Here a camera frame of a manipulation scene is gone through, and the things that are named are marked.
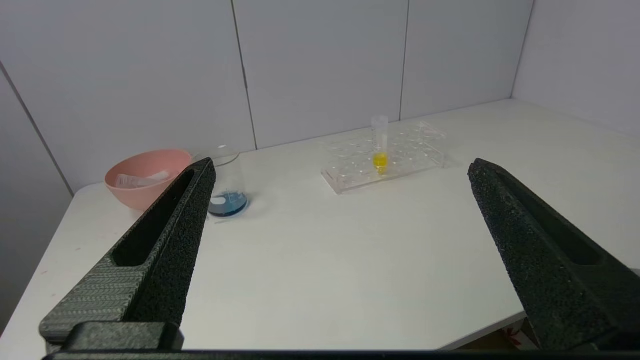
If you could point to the red and white box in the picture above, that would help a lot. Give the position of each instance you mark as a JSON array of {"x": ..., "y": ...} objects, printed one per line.
[{"x": 515, "y": 336}]

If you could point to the pink bowl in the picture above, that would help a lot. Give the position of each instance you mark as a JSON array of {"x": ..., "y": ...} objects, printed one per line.
[{"x": 140, "y": 192}]

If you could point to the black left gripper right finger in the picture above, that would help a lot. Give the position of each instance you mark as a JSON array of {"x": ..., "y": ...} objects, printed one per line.
[{"x": 550, "y": 260}]

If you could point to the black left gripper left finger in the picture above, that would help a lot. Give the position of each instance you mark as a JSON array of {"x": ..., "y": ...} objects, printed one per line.
[{"x": 165, "y": 260}]

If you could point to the test tube with yellow pigment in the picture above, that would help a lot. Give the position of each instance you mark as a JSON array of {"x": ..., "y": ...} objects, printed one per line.
[{"x": 380, "y": 161}]

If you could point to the clear plastic test tube rack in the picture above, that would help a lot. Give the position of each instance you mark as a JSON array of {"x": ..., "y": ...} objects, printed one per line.
[{"x": 400, "y": 155}]

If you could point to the clear glass beaker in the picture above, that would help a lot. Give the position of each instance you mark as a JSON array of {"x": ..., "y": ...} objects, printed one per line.
[{"x": 230, "y": 202}]

